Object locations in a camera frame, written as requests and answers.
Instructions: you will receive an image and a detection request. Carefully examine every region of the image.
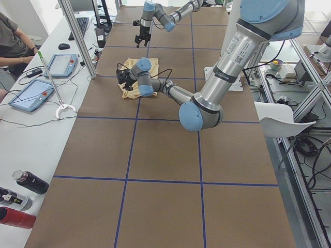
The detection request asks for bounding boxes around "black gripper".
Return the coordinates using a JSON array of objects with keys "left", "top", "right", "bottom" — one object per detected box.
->
[
  {"left": 123, "top": 77, "right": 136, "bottom": 90},
  {"left": 134, "top": 25, "right": 151, "bottom": 48}
]

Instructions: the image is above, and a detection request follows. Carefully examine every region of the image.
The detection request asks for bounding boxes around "cream long sleeve printed shirt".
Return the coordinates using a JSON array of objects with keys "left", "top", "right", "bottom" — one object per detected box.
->
[{"left": 118, "top": 58, "right": 159, "bottom": 99}]

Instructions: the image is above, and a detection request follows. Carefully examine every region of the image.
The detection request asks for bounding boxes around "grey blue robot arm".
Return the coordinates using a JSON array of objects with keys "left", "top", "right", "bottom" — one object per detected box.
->
[
  {"left": 133, "top": 1, "right": 203, "bottom": 48},
  {"left": 116, "top": 0, "right": 305, "bottom": 131}
]

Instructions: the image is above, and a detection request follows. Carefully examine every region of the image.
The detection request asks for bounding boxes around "black power adapter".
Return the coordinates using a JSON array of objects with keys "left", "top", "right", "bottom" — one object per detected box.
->
[{"left": 95, "top": 27, "right": 106, "bottom": 48}]

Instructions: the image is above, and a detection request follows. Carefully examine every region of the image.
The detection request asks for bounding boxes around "black keyboard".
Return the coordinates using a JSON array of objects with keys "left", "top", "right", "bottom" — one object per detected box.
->
[{"left": 76, "top": 17, "right": 89, "bottom": 37}]

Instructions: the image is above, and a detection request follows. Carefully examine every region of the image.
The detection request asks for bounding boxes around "reacher grabber stick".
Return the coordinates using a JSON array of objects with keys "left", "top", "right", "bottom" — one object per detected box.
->
[{"left": 37, "top": 51, "right": 77, "bottom": 120}]

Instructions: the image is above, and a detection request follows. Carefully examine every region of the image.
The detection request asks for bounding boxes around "far blue teach pendant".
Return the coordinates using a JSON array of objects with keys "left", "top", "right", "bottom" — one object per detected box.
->
[{"left": 48, "top": 54, "right": 78, "bottom": 78}]

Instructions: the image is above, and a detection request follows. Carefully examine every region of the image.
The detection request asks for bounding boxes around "blue teach pendant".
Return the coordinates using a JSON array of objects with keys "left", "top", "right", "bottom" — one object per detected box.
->
[
  {"left": 9, "top": 79, "right": 54, "bottom": 113},
  {"left": 48, "top": 54, "right": 78, "bottom": 78}
]

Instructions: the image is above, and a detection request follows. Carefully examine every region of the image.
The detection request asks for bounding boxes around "black computer mouse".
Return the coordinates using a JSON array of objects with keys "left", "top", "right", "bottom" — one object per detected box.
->
[{"left": 58, "top": 43, "right": 70, "bottom": 50}]

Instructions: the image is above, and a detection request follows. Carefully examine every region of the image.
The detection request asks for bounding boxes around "black phone on desk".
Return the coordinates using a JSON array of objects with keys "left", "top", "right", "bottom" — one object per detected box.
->
[{"left": 26, "top": 68, "right": 43, "bottom": 78}]

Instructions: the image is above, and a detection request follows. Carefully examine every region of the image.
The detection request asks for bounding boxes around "near blue teach pendant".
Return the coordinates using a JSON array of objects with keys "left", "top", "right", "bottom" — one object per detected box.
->
[{"left": 9, "top": 79, "right": 54, "bottom": 113}]

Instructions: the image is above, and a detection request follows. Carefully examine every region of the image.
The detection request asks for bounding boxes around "seated person in grey shirt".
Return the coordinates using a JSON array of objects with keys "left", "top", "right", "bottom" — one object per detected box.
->
[{"left": 0, "top": 12, "right": 39, "bottom": 104}]

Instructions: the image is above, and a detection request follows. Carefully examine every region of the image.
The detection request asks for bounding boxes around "green bowl with yellow ball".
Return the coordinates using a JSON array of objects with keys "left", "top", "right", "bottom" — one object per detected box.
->
[{"left": 269, "top": 59, "right": 283, "bottom": 71}]

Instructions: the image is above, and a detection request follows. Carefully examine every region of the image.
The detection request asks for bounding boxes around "black water bottle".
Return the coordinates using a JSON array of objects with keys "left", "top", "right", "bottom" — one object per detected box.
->
[{"left": 12, "top": 170, "right": 49, "bottom": 195}]

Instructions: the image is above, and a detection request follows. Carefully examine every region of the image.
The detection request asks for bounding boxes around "white plastic chair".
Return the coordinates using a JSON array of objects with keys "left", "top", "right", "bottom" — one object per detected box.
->
[{"left": 254, "top": 101, "right": 317, "bottom": 138}]

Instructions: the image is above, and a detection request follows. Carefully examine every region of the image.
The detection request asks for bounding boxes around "grey water bottle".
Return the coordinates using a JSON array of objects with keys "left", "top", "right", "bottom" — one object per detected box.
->
[{"left": 1, "top": 188, "right": 33, "bottom": 211}]

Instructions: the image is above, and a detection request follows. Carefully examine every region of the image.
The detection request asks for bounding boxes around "red water bottle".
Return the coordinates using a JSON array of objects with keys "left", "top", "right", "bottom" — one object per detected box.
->
[{"left": 1, "top": 207, "right": 36, "bottom": 229}]

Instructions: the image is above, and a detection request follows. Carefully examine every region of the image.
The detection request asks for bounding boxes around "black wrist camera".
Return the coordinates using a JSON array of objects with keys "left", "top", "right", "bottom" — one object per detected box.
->
[
  {"left": 132, "top": 19, "right": 141, "bottom": 26},
  {"left": 116, "top": 69, "right": 129, "bottom": 85}
]

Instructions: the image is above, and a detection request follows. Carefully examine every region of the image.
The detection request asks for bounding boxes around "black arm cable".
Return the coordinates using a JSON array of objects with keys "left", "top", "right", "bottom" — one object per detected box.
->
[{"left": 116, "top": 63, "right": 174, "bottom": 94}]

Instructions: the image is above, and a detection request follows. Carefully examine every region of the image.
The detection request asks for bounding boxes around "aluminium frame post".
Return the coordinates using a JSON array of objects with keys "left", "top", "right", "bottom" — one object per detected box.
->
[{"left": 58, "top": 0, "right": 96, "bottom": 79}]

